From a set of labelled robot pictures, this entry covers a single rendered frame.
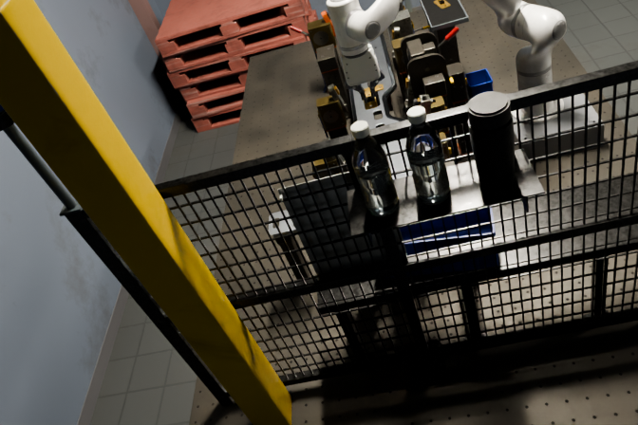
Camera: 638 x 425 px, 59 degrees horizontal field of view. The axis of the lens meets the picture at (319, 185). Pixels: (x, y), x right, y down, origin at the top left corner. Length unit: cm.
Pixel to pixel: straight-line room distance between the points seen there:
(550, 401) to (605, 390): 14
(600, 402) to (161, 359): 208
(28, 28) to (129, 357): 240
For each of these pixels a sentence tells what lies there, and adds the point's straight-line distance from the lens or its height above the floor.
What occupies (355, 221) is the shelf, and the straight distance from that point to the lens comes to 110.
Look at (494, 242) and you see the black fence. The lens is 137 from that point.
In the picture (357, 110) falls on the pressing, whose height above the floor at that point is 100.
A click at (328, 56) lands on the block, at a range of 252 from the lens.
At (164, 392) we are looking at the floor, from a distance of 295.
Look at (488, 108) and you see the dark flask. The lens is 100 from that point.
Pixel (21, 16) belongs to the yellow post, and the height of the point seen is 197.
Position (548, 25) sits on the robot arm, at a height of 120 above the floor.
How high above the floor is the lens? 220
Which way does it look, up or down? 39 degrees down
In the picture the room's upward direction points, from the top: 21 degrees counter-clockwise
